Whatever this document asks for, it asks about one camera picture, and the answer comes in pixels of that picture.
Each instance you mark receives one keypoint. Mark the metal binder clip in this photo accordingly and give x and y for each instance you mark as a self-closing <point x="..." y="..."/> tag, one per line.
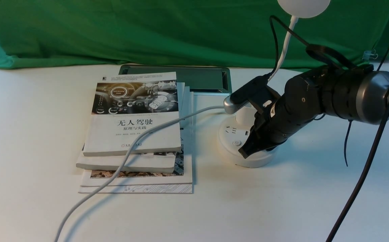
<point x="369" y="55"/>

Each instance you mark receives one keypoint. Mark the bottom book with circuit pattern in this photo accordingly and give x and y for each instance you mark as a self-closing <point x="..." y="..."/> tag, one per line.
<point x="137" y="189"/>

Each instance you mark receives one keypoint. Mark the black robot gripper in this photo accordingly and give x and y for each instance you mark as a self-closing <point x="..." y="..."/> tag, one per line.
<point x="306" y="96"/>

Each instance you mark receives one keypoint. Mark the top book with dashboard cover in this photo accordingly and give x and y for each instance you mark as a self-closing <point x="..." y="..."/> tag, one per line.
<point x="125" y="106"/>

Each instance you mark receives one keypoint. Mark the green backdrop cloth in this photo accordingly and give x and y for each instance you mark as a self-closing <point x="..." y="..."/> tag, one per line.
<point x="227" y="33"/>

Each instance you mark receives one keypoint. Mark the white desk lamp with sockets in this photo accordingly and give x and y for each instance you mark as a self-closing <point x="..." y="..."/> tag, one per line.
<point x="234" y="131"/>

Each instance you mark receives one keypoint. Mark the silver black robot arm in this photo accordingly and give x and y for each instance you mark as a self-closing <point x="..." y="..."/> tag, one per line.
<point x="360" y="94"/>

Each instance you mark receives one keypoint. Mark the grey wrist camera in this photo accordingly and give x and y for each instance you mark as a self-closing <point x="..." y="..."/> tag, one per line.
<point x="256" y="92"/>

